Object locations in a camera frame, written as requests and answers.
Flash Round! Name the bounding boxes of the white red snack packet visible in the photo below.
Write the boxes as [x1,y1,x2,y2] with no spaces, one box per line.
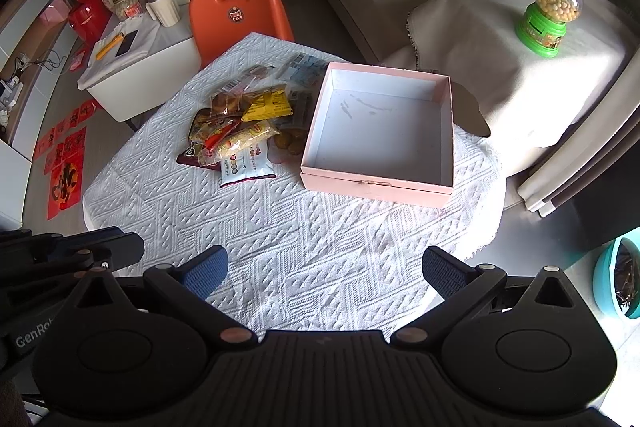
[220,141,277,186]

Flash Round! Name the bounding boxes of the yellow red snack packet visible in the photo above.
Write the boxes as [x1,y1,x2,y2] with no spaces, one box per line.
[189,108,241,150]

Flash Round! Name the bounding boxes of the clear pack yellow pastries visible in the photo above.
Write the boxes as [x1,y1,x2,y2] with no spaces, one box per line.
[273,128,307,156]

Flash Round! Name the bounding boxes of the yellow snack bag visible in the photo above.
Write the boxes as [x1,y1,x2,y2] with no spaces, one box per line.
[241,86,293,122]

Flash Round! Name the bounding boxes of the blue white snack packet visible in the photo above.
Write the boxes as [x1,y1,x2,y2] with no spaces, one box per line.
[276,53,329,89]

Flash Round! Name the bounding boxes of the dark red chicken snack bag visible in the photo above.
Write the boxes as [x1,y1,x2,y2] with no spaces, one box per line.
[176,143,220,171]

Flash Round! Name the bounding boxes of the white textured tablecloth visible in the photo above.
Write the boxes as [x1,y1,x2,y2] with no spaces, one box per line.
[82,34,506,334]

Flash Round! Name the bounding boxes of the red paper couplets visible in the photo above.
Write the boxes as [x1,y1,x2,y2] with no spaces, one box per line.
[35,100,101,220]

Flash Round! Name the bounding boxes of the teal plastic basin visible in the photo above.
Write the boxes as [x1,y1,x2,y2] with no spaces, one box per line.
[592,228,639,320]

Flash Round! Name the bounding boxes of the pink cardboard box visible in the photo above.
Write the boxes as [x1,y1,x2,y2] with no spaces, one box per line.
[300,62,454,208]

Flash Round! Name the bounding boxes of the beige throw cloth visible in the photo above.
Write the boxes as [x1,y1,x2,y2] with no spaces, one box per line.
[407,0,639,176]

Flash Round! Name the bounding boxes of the white side table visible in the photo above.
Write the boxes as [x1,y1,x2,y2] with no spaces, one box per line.
[77,0,201,122]

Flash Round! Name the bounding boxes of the black smartphone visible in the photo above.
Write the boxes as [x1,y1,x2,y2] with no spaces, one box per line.
[115,30,138,57]

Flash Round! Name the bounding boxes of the green gumball dispenser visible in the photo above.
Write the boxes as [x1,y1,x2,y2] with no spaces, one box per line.
[515,0,584,58]

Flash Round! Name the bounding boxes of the orange plastic chair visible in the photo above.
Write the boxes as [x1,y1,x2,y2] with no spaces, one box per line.
[189,0,294,68]

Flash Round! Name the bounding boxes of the cream cup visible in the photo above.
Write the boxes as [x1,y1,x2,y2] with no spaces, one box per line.
[145,0,181,27]

